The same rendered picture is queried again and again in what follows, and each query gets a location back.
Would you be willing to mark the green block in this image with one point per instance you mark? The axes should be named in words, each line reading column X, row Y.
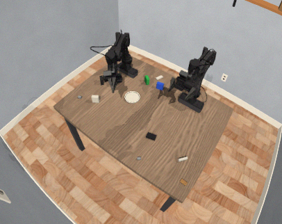
column 146, row 79

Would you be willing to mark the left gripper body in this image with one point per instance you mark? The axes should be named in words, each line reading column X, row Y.
column 183, row 84

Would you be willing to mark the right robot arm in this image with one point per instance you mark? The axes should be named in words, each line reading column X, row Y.
column 120, row 54

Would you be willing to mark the blue block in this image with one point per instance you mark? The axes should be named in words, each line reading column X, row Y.
column 159, row 85

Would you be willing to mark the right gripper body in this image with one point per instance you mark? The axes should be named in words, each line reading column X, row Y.
column 115, row 75

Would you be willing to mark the white saucer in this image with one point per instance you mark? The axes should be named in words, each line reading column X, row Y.
column 132, row 97

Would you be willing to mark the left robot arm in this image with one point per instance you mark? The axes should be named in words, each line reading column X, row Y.
column 198, row 77

